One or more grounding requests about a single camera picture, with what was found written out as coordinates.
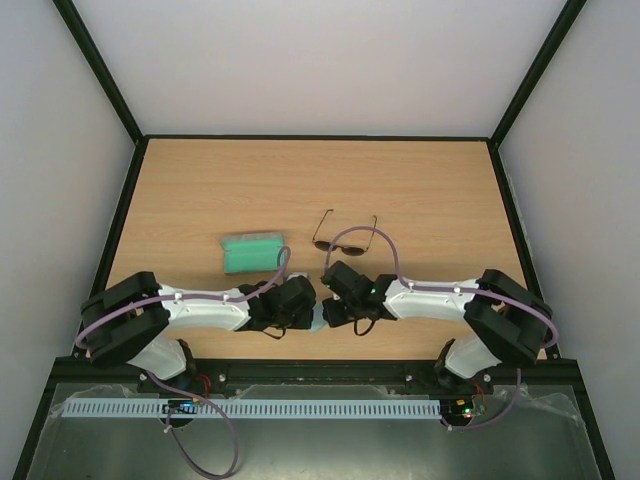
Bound controller board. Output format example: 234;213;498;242
440;394;488;419
159;398;207;417

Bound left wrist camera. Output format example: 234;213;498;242
287;272;310;283

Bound light blue slotted cable duct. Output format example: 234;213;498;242
61;398;441;420

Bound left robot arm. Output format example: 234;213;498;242
76;272;321;389

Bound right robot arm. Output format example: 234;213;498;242
321;261;558;392

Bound black aluminium frame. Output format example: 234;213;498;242
12;1;615;479

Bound left controller board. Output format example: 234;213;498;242
159;398;207;417

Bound grey glasses case green lining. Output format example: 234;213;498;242
220;232;288;275

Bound right controller board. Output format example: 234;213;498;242
440;394;488;419

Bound dark round sunglasses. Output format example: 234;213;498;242
311;208;378;257

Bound light blue cleaning cloth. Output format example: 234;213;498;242
308;305;328;333

